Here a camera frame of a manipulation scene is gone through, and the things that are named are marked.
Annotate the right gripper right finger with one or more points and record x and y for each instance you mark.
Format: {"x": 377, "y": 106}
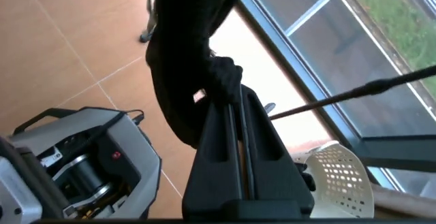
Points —
{"x": 272, "y": 169}

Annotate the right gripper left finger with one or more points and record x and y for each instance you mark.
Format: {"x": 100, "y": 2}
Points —
{"x": 214, "y": 169}

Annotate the black shorts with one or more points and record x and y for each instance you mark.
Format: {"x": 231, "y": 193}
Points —
{"x": 184, "y": 47}

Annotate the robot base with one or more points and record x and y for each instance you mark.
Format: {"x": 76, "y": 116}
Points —
{"x": 136, "y": 156}

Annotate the white laundry basket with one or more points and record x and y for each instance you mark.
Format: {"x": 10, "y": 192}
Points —
{"x": 323, "y": 207}

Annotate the black clothes rack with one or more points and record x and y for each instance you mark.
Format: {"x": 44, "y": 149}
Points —
{"x": 371, "y": 88}

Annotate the window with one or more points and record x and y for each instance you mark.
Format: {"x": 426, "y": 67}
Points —
{"x": 340, "y": 57}

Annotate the beige curtain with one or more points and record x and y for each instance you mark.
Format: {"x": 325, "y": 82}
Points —
{"x": 405, "y": 202}

